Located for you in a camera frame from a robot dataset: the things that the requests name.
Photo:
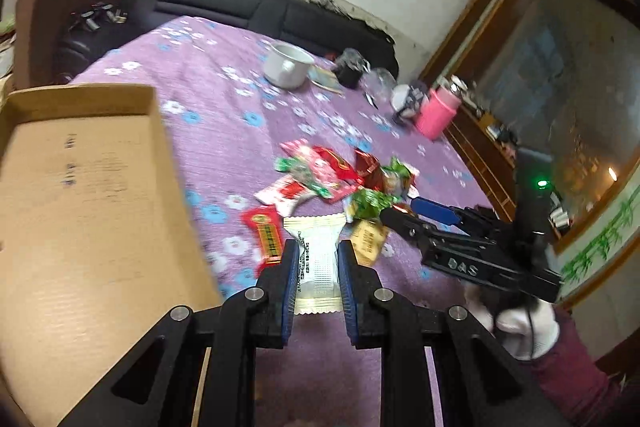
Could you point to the cardboard box tray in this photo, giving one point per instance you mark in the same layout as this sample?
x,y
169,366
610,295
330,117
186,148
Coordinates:
x,y
85,232

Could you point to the glossy red snack packet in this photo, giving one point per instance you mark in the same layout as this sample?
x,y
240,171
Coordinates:
x,y
335,169

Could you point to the pink thermos bottle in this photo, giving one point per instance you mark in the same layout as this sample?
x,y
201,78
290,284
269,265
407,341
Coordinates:
x,y
435,112

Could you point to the pile of small metal gadgets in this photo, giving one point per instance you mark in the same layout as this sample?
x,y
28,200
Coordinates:
x,y
97,17

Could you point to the green bamboo wall decal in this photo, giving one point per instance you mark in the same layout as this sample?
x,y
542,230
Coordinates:
x,y
600,239

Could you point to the purple floral tablecloth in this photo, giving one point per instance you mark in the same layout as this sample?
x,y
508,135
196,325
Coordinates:
x,y
225,132

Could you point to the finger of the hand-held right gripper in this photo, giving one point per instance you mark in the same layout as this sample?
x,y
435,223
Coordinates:
x,y
432,208
405,223

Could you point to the red yellow-label snack packet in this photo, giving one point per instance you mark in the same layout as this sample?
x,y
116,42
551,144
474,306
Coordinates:
x,y
266,234

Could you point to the white mug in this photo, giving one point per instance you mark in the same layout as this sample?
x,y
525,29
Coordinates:
x,y
285,67

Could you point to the black leather sofa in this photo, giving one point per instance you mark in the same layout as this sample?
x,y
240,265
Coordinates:
x,y
225,2

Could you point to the person's right hand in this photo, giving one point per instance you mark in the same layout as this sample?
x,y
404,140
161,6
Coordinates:
x,y
515,324

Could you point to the green pea snack packet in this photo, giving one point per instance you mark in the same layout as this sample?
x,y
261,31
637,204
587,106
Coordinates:
x,y
397,177
370,203

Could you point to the tan biscuit packet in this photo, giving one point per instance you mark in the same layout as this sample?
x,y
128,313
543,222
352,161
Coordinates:
x,y
369,239

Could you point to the dark red foil snack packet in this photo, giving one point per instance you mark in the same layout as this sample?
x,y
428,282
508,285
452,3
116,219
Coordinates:
x,y
367,164

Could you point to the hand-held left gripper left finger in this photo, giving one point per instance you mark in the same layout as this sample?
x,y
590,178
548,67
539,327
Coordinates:
x,y
290,292

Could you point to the green pamphlet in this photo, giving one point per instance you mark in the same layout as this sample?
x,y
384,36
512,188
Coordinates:
x,y
325,79

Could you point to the person's right forearm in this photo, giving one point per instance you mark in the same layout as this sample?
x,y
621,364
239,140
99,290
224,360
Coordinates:
x,y
570,382

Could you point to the clear glass jar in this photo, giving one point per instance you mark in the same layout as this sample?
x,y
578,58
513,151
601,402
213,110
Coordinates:
x,y
380,84

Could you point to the brown armchair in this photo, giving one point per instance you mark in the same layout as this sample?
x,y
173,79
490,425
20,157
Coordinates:
x,y
40,22

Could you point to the red and white snack packet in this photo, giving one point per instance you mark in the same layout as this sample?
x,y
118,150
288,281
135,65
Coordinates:
x,y
285,196

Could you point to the pink snack packet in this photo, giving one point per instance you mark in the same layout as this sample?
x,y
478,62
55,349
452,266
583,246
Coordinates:
x,y
299,148

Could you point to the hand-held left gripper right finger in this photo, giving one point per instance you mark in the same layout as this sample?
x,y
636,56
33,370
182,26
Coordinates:
x,y
346,292

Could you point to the black cup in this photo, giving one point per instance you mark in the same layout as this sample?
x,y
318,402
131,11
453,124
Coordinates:
x,y
350,74

